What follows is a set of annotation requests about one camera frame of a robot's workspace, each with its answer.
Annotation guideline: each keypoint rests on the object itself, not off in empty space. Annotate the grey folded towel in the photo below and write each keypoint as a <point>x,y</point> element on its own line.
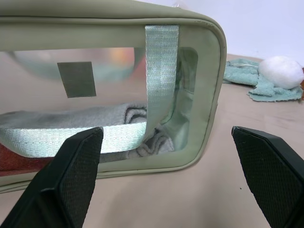
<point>95,116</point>

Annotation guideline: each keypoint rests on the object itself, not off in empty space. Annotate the light green terry cloth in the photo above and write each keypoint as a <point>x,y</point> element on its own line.
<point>242,73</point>

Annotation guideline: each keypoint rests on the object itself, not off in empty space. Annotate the red cloth item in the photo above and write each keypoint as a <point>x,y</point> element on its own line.
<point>21,159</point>

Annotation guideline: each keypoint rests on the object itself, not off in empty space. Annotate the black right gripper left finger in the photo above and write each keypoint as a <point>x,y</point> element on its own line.
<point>69,180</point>

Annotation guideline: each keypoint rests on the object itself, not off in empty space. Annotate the clear green toiletry bag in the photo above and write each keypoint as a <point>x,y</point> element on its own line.
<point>204,99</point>

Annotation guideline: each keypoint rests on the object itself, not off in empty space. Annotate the white fluffy ball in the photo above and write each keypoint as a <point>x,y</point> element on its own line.
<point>280,71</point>

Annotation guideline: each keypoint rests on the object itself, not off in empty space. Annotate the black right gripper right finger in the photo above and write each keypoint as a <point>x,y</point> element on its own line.
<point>270,175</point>

